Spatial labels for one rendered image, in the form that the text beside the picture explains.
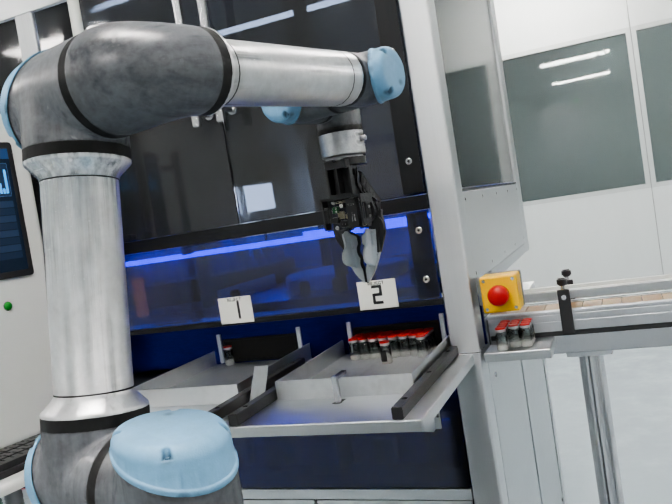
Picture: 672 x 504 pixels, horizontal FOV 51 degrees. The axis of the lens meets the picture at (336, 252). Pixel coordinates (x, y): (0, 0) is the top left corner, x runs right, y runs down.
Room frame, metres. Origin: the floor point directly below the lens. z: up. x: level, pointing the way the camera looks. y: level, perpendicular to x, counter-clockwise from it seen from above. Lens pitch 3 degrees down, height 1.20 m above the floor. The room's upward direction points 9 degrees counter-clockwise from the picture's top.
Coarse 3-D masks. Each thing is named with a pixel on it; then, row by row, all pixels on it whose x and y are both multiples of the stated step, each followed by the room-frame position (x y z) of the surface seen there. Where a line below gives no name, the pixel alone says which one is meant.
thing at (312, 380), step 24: (312, 360) 1.43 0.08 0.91; (336, 360) 1.54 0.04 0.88; (360, 360) 1.50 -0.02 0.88; (408, 360) 1.43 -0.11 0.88; (432, 360) 1.31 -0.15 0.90; (288, 384) 1.27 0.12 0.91; (312, 384) 1.25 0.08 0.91; (360, 384) 1.22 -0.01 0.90; (384, 384) 1.20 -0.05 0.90; (408, 384) 1.19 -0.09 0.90
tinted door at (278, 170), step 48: (240, 0) 1.56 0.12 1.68; (288, 0) 1.52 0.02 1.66; (336, 0) 1.48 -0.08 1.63; (336, 48) 1.48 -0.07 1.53; (240, 144) 1.58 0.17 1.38; (288, 144) 1.54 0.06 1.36; (384, 144) 1.46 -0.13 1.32; (240, 192) 1.59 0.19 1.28; (288, 192) 1.54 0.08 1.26; (384, 192) 1.46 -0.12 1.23
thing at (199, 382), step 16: (304, 352) 1.59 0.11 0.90; (176, 368) 1.57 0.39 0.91; (192, 368) 1.63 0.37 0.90; (208, 368) 1.69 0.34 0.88; (224, 368) 1.65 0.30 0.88; (240, 368) 1.62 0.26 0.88; (272, 368) 1.45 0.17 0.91; (144, 384) 1.46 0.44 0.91; (160, 384) 1.51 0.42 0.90; (176, 384) 1.56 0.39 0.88; (192, 384) 1.53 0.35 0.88; (208, 384) 1.50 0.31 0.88; (224, 384) 1.48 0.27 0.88; (240, 384) 1.32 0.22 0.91; (160, 400) 1.38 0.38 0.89; (176, 400) 1.36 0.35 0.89; (192, 400) 1.35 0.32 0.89; (208, 400) 1.33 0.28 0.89; (224, 400) 1.32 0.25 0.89
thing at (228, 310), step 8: (240, 296) 1.59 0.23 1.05; (248, 296) 1.58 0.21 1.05; (224, 304) 1.61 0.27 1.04; (232, 304) 1.60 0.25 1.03; (240, 304) 1.59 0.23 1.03; (248, 304) 1.59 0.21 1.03; (224, 312) 1.61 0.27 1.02; (232, 312) 1.60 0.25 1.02; (240, 312) 1.59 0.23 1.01; (248, 312) 1.59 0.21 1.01; (224, 320) 1.61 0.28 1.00; (232, 320) 1.60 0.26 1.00; (240, 320) 1.60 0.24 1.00; (248, 320) 1.59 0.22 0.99
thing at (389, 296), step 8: (376, 280) 1.47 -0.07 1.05; (384, 280) 1.46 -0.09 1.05; (392, 280) 1.46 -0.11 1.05; (360, 288) 1.48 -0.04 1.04; (368, 288) 1.48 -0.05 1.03; (376, 288) 1.47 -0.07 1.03; (384, 288) 1.46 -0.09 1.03; (392, 288) 1.46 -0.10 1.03; (360, 296) 1.48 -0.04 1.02; (368, 296) 1.48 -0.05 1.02; (376, 296) 1.47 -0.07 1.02; (384, 296) 1.46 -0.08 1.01; (392, 296) 1.46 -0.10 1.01; (360, 304) 1.49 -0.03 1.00; (368, 304) 1.48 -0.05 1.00; (376, 304) 1.47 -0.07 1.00; (384, 304) 1.47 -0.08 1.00; (392, 304) 1.46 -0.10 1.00
